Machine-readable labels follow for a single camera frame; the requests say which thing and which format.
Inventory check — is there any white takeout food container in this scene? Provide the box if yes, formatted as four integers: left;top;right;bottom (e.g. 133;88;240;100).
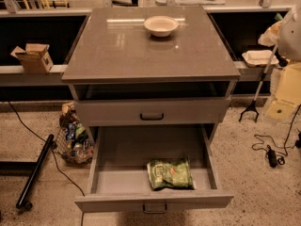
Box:
242;50;278;67

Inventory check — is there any black floor cable left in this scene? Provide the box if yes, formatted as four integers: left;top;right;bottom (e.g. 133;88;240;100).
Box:
6;99;87;226

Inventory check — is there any wire basket of snacks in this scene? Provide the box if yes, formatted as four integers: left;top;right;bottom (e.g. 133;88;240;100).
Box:
55;102;94;164

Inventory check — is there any open cardboard box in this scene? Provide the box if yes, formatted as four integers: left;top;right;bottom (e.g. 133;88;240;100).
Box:
10;43;54;74

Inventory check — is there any closed grey upper drawer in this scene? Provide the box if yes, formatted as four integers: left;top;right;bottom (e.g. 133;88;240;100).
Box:
74;98;230;126

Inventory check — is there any black pole on wheels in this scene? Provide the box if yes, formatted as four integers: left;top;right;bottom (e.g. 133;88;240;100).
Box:
16;134;54;210

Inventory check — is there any white paper bowl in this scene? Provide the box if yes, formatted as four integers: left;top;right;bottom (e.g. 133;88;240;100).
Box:
144;16;179;38

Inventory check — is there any green jalapeno chip bag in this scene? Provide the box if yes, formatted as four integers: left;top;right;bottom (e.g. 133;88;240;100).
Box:
147;157;195;190

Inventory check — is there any grey drawer cabinet with countertop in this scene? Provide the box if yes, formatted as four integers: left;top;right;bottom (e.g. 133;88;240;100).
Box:
61;6;242;214

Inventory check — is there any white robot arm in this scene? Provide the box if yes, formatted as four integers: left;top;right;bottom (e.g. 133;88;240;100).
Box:
258;5;301;121

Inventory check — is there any reacher grabber tool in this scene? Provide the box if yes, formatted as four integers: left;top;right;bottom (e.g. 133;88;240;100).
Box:
239;42;277;121

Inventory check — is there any open grey middle drawer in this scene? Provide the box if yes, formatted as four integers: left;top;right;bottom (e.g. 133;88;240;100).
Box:
75;124;233;214

